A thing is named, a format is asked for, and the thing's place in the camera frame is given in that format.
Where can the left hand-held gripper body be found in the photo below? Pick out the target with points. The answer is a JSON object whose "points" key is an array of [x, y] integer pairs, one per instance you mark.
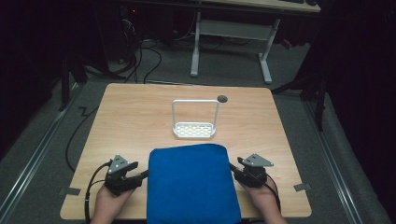
{"points": [[120, 182]]}

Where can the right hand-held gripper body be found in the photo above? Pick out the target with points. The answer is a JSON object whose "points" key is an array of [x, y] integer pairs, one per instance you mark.
{"points": [[253, 177]]}

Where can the blue cloth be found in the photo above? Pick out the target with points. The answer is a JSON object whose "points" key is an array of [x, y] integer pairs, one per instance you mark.
{"points": [[193, 183]]}

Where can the person's left hand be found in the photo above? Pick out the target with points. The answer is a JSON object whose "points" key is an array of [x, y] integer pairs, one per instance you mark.
{"points": [[109, 202]]}

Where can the person's right hand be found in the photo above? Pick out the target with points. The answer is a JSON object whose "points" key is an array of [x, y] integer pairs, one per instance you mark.
{"points": [[264, 199]]}

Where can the grey tape strip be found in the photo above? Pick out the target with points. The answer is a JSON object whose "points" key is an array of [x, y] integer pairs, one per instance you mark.
{"points": [[302, 187], [71, 191]]}

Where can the black round table grommet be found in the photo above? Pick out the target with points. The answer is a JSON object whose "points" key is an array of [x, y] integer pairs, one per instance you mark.
{"points": [[222, 99]]}

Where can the dark metal stand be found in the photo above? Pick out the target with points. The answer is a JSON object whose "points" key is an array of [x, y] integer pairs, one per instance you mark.
{"points": [[65, 81], [319, 102]]}

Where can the small red object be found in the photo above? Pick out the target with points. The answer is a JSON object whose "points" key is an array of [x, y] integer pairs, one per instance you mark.
{"points": [[286, 44]]}

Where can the black computer tower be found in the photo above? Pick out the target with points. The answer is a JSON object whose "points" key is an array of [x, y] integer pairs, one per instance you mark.
{"points": [[129, 31]]}

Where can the metal floor rail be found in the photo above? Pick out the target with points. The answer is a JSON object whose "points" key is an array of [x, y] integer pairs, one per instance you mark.
{"points": [[34, 155], [334, 161]]}

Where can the white metal frame desk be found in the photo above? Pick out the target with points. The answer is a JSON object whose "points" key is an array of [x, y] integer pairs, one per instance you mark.
{"points": [[233, 29]]}

